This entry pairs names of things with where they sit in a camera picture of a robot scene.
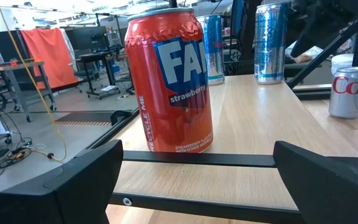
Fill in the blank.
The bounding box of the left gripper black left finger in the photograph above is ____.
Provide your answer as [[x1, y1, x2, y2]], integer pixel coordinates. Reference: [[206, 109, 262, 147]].
[[0, 139, 125, 224]]

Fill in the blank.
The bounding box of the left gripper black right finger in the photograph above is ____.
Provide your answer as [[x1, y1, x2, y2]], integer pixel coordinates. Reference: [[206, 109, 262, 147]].
[[272, 140, 358, 224]]

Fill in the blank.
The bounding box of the silver Diet Coke can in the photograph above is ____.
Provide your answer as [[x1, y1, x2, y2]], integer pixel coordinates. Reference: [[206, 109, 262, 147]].
[[328, 66, 358, 119]]

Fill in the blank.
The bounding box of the red Fanta strawberry can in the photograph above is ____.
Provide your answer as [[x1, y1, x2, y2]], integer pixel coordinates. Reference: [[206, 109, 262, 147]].
[[124, 7, 214, 154]]

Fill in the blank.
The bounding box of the blue silver Red Bull can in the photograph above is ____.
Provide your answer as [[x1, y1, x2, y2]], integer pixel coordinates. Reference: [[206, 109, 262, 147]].
[[196, 14, 226, 86], [253, 2, 288, 85]]

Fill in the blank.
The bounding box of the black mat with striped edge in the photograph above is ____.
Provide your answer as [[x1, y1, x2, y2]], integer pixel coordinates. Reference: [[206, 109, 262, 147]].
[[53, 111, 115, 127]]

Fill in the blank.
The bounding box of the white plastic tub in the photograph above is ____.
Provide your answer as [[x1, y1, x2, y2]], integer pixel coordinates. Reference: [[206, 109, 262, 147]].
[[331, 53, 355, 75]]

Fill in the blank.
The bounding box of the grey rolling workbench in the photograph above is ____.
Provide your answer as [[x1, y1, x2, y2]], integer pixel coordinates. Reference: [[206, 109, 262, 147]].
[[0, 58, 58, 123]]

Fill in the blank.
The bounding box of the red orange cloth cover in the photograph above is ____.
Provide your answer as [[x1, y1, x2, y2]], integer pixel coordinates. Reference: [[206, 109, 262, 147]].
[[20, 27, 81, 91]]

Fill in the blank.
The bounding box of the black office desk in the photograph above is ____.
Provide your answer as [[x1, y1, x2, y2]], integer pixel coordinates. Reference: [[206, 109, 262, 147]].
[[76, 51, 130, 100]]

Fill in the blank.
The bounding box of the black floor cable bundle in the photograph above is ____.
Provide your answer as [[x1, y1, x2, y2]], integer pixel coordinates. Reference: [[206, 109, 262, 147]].
[[0, 136, 57, 184]]

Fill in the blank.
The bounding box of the wooden shelf with black frame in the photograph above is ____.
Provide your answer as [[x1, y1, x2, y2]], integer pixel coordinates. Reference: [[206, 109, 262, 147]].
[[106, 73, 358, 224]]

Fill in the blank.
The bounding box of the yellow floor cable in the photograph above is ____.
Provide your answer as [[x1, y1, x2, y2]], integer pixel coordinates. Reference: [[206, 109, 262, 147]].
[[0, 2, 69, 162]]

